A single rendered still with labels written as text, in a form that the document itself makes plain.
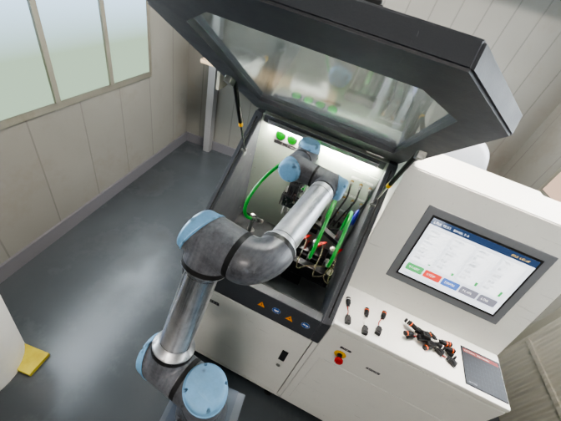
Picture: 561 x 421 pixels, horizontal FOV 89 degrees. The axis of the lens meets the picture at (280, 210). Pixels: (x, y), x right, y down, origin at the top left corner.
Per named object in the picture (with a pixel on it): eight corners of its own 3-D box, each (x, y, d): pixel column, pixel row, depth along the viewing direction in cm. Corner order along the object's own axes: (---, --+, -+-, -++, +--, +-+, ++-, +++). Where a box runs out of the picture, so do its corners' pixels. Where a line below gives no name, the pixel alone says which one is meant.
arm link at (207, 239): (166, 412, 75) (237, 242, 58) (126, 377, 79) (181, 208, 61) (194, 379, 86) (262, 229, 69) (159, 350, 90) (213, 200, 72)
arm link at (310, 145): (295, 140, 94) (306, 133, 101) (287, 168, 101) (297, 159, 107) (316, 150, 92) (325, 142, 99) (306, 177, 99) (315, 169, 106)
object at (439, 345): (399, 342, 114) (406, 335, 110) (400, 319, 122) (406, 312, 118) (456, 369, 110) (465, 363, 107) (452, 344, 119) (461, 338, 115)
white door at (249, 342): (182, 342, 177) (185, 277, 134) (184, 339, 178) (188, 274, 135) (275, 393, 168) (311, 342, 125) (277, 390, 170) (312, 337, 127)
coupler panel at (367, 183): (328, 220, 149) (351, 171, 130) (329, 216, 152) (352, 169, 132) (351, 230, 148) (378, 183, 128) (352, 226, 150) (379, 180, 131)
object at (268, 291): (189, 277, 134) (190, 256, 124) (194, 271, 137) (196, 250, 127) (309, 339, 125) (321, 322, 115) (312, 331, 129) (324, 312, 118)
